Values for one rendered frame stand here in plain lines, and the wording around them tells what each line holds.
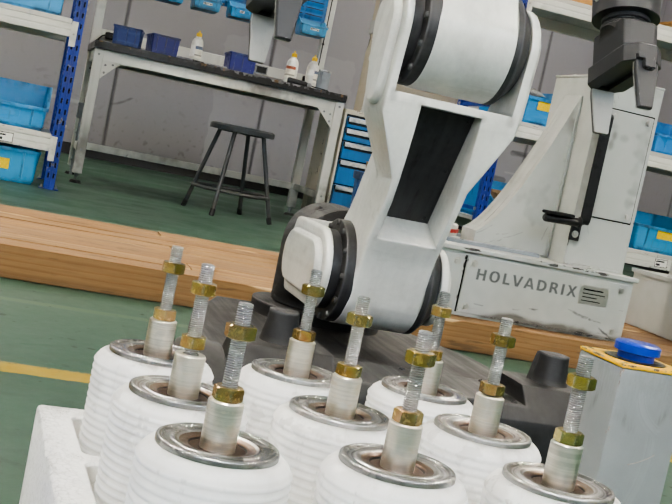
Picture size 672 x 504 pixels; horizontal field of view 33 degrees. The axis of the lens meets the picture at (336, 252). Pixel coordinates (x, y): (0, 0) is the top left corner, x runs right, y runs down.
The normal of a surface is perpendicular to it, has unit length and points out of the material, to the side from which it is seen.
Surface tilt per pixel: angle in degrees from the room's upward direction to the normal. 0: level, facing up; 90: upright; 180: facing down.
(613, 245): 90
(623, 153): 90
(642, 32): 71
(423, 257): 120
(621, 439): 90
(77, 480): 0
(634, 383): 90
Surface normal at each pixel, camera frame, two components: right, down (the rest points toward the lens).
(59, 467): 0.20, -0.98
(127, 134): 0.27, 0.14
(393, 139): 0.22, 0.36
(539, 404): 0.33, -0.59
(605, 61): -0.95, -0.15
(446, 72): 0.07, 0.75
